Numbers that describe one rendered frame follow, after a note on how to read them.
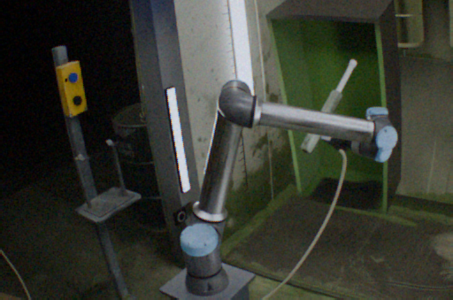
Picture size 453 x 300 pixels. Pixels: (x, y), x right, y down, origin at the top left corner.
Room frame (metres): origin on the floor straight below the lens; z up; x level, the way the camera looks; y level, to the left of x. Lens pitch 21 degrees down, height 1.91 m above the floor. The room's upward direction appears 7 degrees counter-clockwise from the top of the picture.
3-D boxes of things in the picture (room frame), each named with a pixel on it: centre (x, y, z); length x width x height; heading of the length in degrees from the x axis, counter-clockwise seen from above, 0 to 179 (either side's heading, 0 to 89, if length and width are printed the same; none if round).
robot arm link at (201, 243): (1.51, 0.16, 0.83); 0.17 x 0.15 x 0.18; 172
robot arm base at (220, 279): (1.51, 0.16, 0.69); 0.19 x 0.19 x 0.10
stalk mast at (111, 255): (2.13, 0.79, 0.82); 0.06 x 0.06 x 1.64; 52
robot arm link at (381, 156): (1.59, -0.60, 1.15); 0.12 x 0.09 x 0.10; 34
